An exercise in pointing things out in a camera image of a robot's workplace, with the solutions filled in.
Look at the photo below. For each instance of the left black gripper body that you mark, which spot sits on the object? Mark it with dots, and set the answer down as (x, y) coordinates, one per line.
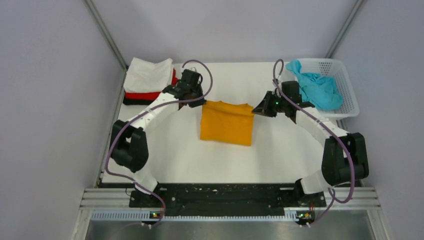
(196, 91)

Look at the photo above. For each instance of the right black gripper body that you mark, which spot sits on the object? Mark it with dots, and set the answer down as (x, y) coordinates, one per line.
(281, 103)

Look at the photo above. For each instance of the yellow t-shirt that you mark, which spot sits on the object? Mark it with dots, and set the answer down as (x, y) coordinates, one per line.
(227, 123)

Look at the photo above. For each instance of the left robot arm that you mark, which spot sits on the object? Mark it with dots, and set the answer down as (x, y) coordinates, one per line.
(128, 143)

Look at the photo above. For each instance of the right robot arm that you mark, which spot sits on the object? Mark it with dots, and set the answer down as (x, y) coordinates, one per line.
(344, 159)

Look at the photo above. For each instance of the red folded t-shirt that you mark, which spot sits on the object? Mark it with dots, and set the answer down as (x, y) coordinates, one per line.
(149, 96)

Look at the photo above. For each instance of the blue t-shirt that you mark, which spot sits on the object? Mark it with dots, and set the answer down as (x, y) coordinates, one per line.
(318, 89)

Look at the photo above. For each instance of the white folded t-shirt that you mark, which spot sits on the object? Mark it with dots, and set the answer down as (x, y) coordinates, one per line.
(147, 77)

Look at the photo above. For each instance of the white plastic basket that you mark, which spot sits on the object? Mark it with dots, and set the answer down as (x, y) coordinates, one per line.
(336, 69)

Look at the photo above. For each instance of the black folded t-shirt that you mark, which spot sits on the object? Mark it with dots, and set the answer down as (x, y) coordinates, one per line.
(131, 102)

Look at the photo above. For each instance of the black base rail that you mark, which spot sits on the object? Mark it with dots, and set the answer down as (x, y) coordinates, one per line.
(226, 199)

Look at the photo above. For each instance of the aluminium frame rail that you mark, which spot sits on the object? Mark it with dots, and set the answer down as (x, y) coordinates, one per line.
(104, 213)

